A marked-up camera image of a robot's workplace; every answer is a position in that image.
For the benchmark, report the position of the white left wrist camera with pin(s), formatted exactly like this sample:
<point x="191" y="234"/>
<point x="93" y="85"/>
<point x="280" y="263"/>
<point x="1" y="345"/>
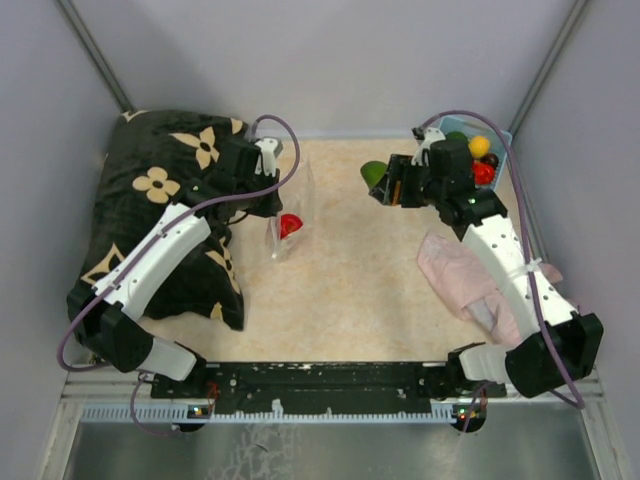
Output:
<point x="270" y="148"/>

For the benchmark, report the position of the yellow toy lemon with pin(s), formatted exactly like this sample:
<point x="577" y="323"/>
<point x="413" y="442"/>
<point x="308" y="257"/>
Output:
<point x="479" y="146"/>

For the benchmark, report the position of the small dark toy fruit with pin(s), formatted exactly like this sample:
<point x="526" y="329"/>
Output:
<point x="491" y="160"/>

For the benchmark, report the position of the blue plastic basket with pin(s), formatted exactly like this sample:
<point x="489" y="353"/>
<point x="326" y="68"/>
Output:
<point x="472" y="127"/>

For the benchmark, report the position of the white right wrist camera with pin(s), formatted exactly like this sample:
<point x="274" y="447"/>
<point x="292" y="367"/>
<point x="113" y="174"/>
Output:
<point x="425" y="138"/>

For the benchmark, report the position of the green orange toy mango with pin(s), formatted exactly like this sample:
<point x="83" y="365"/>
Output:
<point x="372" y="172"/>

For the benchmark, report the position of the green toy fruit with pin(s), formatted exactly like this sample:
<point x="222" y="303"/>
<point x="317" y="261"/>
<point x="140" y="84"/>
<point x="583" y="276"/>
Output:
<point x="456" y="135"/>

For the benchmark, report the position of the red toy apple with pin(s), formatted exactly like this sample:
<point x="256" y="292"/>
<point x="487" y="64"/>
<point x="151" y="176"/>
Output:
<point x="289" y="224"/>

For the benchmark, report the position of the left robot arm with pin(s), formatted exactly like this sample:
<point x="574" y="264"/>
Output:
<point x="105" y="316"/>

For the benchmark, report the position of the black floral pillow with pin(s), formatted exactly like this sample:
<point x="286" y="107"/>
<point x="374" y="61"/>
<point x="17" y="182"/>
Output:
<point x="151" y="155"/>

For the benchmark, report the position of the red toy pepper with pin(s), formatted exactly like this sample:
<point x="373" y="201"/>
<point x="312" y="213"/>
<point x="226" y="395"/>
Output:
<point x="484" y="173"/>

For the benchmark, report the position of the pink cloth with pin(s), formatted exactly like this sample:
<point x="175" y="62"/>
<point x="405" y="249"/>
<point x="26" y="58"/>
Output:
<point x="465" y="286"/>

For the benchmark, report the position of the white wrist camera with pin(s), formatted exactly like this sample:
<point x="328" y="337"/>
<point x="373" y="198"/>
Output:
<point x="425" y="138"/>
<point x="270" y="148"/>

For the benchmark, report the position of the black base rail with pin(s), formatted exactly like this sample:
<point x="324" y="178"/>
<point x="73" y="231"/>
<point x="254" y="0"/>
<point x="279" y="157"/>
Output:
<point x="318" y="388"/>

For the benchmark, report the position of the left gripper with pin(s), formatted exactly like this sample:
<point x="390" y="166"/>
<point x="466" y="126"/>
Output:
<point x="271" y="207"/>

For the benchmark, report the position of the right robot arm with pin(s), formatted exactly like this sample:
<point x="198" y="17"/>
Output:
<point x="559" y="345"/>

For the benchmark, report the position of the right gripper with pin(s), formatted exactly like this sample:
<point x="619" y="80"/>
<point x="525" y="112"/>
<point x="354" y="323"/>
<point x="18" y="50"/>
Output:
<point x="399" y="168"/>

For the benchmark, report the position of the clear dotted zip bag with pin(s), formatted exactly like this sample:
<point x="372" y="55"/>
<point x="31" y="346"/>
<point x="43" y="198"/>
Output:
<point x="298" y="197"/>

